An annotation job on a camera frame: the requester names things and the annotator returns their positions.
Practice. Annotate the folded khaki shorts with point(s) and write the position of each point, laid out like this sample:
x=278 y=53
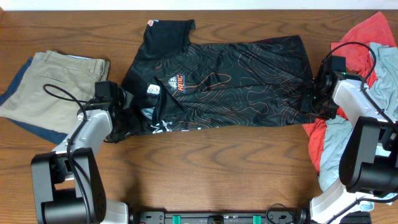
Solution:
x=38 y=99

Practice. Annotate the folded navy blue garment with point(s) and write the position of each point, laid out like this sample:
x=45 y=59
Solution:
x=46 y=134

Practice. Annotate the black orange-patterned jersey shirt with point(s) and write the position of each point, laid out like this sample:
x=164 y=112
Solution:
x=176 y=85

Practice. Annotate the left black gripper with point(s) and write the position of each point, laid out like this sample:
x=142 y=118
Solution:
x=133 y=125

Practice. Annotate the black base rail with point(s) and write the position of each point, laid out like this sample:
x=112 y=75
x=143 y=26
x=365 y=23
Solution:
x=273 y=216

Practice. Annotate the red t-shirt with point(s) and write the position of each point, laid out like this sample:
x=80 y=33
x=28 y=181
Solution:
x=374 y=29

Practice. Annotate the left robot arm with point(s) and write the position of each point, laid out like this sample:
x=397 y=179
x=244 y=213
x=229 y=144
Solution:
x=66 y=181

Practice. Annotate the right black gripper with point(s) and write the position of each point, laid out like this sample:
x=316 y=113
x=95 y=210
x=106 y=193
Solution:
x=306 y=108

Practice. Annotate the light blue t-shirt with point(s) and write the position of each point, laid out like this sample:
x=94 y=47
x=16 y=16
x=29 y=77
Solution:
x=338 y=130

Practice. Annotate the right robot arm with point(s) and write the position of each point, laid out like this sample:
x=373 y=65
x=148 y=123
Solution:
x=368 y=165

